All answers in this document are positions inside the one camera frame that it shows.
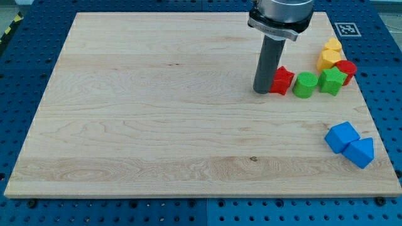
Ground black yellow hazard tape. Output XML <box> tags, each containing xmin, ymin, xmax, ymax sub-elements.
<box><xmin>1</xmin><ymin>11</ymin><xmax>24</xmax><ymax>45</ymax></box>

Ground blue cube block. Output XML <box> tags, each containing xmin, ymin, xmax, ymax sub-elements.
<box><xmin>324</xmin><ymin>121</ymin><xmax>361</xmax><ymax>154</ymax></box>

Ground yellow hexagon block front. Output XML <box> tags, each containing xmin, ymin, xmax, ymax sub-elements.
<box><xmin>317</xmin><ymin>50</ymin><xmax>342</xmax><ymax>72</ymax></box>

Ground yellow hexagon block rear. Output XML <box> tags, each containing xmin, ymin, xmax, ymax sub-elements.
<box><xmin>323</xmin><ymin>38</ymin><xmax>342</xmax><ymax>52</ymax></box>

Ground red star block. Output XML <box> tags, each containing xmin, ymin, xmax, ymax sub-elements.
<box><xmin>269</xmin><ymin>66</ymin><xmax>295</xmax><ymax>95</ymax></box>

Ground yellow hexagon block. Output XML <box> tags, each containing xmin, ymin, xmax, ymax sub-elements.
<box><xmin>323</xmin><ymin>38</ymin><xmax>342</xmax><ymax>52</ymax></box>
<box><xmin>317</xmin><ymin>50</ymin><xmax>342</xmax><ymax>72</ymax></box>

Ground blue triangle block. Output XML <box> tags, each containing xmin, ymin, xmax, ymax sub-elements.
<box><xmin>342</xmin><ymin>137</ymin><xmax>374</xmax><ymax>169</ymax></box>

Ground white fiducial marker tag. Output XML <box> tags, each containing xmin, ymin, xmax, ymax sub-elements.
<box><xmin>335</xmin><ymin>22</ymin><xmax>361</xmax><ymax>37</ymax></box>

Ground light wooden board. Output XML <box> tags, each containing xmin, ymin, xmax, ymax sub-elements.
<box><xmin>4</xmin><ymin>12</ymin><xmax>401</xmax><ymax>198</ymax></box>

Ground green star block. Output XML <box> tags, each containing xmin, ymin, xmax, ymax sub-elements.
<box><xmin>318</xmin><ymin>67</ymin><xmax>347</xmax><ymax>96</ymax></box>

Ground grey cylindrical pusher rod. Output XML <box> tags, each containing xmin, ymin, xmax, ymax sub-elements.
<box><xmin>253</xmin><ymin>36</ymin><xmax>285</xmax><ymax>94</ymax></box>

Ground red cylinder block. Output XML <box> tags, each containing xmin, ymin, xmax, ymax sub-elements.
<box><xmin>335</xmin><ymin>60</ymin><xmax>357</xmax><ymax>86</ymax></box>

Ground green cylinder block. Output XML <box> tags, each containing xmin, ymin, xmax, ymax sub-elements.
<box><xmin>292</xmin><ymin>72</ymin><xmax>318</xmax><ymax>99</ymax></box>

